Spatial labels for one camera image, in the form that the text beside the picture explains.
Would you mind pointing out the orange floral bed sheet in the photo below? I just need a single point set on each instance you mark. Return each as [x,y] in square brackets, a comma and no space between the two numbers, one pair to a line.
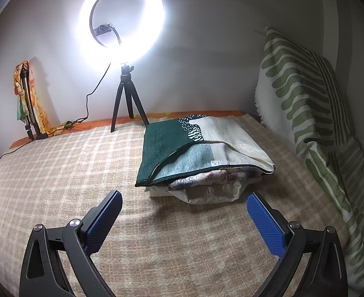
[86,125]

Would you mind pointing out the checkered beige bed blanket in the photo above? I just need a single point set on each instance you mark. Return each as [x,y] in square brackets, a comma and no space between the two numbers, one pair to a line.
[163,246]

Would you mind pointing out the folded cream cloth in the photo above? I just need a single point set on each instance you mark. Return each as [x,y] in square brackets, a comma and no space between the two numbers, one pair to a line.
[212,194]

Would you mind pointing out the white ring light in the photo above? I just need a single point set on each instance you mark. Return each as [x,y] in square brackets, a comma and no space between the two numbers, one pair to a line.
[138,22]

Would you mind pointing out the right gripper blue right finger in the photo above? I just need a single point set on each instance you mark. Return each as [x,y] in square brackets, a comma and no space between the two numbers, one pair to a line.
[271,225]

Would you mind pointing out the green and cream printed shirt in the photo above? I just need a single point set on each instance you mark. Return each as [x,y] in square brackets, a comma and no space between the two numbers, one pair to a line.
[195,144]

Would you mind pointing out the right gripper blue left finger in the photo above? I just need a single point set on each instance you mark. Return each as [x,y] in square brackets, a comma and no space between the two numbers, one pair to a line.
[99,220]

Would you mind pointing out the small black tripod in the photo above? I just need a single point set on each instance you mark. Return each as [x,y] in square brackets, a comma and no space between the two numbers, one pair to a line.
[127,87]

